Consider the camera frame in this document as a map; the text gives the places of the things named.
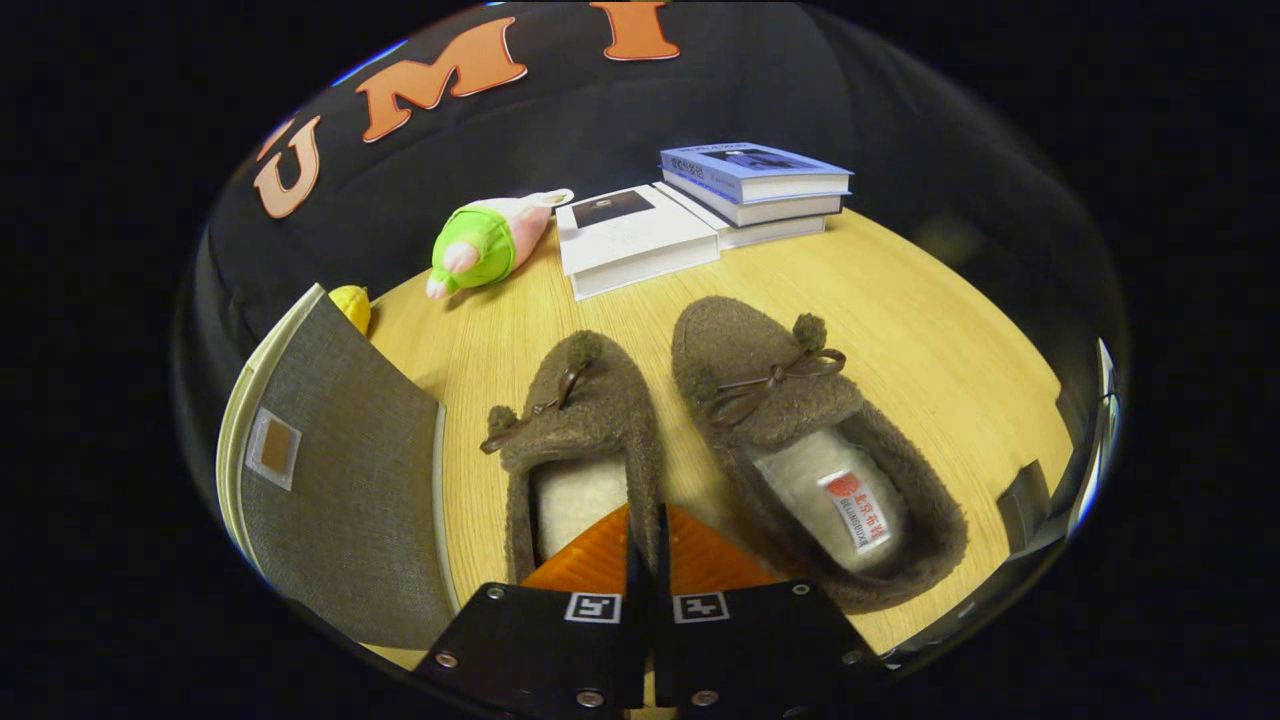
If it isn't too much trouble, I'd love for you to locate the dark grey block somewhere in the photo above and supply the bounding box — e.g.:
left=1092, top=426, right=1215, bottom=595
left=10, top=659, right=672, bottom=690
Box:
left=997, top=460, right=1053, bottom=553

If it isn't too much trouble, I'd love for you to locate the grey fabric storage box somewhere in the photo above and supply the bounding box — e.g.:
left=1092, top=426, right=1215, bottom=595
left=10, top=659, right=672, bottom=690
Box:
left=215, top=283, right=463, bottom=651

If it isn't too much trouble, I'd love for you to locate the plain white book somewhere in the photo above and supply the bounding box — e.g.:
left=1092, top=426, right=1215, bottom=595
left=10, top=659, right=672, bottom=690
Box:
left=655, top=182, right=829, bottom=249

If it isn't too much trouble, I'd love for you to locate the yellow plush toy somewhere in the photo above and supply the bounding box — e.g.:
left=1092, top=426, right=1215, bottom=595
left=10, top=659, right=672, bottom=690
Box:
left=328, top=285, right=373, bottom=336

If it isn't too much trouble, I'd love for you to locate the brown fuzzy slipper shoe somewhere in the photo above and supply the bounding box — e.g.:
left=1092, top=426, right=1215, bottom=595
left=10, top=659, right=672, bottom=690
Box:
left=670, top=295, right=969, bottom=614
left=480, top=330, right=666, bottom=586

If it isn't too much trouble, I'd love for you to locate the blue-edged book with white pages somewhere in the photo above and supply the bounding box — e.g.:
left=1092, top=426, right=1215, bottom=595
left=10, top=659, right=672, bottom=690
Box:
left=662, top=175, right=846, bottom=228

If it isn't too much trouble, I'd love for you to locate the pink and green plush toy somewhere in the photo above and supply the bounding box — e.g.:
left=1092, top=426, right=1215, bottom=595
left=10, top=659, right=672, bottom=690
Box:
left=427, top=188, right=576, bottom=299

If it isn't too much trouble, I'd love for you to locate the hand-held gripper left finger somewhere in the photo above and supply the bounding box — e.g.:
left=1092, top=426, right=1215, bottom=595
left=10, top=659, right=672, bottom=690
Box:
left=415, top=503, right=651, bottom=713

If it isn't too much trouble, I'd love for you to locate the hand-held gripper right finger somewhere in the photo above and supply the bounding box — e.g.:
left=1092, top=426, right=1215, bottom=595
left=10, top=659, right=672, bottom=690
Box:
left=652, top=503, right=891, bottom=713

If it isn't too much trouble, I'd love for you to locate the black backdrop cloth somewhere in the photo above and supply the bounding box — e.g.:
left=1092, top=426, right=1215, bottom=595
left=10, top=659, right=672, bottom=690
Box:
left=190, top=0, right=1126, bottom=401

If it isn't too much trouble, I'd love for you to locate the blue cover book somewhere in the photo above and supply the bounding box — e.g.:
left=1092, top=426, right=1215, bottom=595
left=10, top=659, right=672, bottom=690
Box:
left=660, top=142, right=854, bottom=204

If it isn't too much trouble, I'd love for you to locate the white book with dark portrait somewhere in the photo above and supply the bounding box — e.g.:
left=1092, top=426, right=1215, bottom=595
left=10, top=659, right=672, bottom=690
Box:
left=555, top=185, right=721, bottom=301

